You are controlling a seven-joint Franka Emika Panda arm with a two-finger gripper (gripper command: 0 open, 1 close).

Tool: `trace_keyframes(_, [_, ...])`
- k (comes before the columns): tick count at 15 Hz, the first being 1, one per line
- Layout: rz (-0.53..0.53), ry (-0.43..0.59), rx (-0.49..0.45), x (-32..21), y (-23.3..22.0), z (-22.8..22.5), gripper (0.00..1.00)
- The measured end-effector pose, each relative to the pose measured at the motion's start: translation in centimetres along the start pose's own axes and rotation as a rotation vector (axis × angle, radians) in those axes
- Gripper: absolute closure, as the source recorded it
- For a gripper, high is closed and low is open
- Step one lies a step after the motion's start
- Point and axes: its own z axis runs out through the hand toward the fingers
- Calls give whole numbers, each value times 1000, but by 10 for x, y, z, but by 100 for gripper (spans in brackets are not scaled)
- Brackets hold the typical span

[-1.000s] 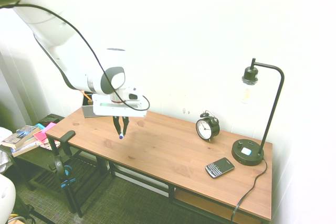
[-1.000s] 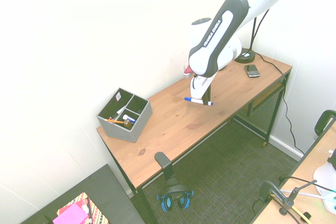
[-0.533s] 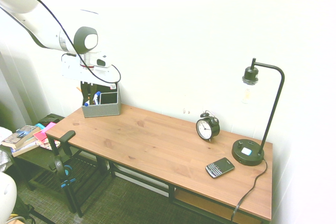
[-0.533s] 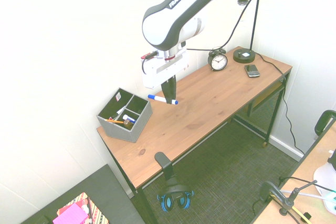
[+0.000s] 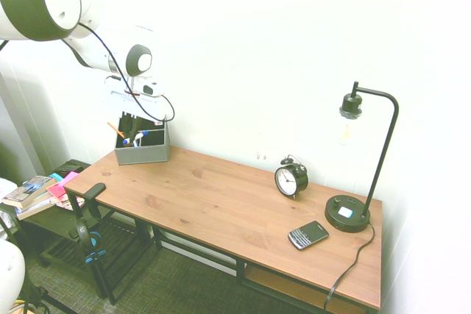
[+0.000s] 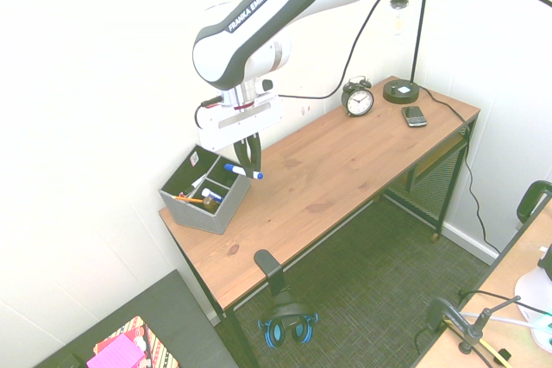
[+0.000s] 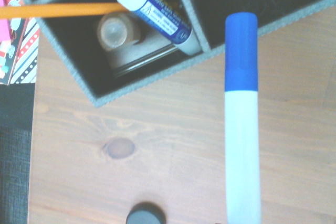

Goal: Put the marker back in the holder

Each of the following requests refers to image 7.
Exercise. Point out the blue and white marker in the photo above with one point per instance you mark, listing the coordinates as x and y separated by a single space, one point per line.
242 129

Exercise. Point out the beige round bottle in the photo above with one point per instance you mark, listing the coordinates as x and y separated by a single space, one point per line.
115 31

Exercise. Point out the blue and white glue stick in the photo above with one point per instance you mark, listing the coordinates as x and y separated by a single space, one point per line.
157 11

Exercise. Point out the orange pencil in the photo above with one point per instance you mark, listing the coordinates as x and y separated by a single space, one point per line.
57 10

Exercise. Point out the colourful striped magazine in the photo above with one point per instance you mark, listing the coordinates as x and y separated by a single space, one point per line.
25 51

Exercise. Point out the pink sticky note pad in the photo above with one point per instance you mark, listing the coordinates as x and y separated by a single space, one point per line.
4 16

